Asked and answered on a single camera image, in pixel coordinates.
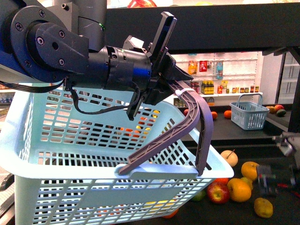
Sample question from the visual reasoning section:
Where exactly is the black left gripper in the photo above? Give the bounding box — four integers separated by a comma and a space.
119, 53, 213, 176

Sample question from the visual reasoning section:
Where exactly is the blurred right gripper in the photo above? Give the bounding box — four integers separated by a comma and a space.
256, 131, 300, 196

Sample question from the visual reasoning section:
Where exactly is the light teal plastic basket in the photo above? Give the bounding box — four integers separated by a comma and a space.
0, 89, 234, 225

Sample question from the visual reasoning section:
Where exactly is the tangerine beside far lemon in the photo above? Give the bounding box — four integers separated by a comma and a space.
211, 112, 218, 120

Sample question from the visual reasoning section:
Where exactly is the yellow lemon near tray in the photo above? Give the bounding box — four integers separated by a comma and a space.
254, 197, 273, 218

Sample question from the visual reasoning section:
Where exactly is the black produce shelf rack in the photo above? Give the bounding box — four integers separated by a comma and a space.
105, 3, 300, 225

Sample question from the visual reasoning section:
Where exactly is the white sauce shelf unit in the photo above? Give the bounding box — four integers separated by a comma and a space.
173, 52, 263, 106

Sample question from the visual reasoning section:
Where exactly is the red chili pepper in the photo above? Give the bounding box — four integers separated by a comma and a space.
277, 183, 300, 198

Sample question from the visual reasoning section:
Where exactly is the small yellow-green fruit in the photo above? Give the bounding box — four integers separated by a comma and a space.
241, 177, 253, 190

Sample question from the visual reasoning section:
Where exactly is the yellow-orange round pear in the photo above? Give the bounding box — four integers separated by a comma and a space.
241, 161, 259, 181

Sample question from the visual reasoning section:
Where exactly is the large orange fruit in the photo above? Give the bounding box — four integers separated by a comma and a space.
227, 178, 252, 203

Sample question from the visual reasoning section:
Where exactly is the cream round pear with stem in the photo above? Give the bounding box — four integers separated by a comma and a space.
220, 150, 239, 167

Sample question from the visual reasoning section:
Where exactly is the red yellow apple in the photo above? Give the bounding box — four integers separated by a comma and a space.
206, 182, 230, 204

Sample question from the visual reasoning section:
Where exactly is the large red apple on top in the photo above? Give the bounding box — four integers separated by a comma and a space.
127, 0, 157, 8

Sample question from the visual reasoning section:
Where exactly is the blue basket with handle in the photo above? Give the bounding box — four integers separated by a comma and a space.
230, 93, 270, 130

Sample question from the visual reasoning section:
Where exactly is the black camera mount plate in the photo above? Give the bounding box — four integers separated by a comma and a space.
146, 11, 177, 64

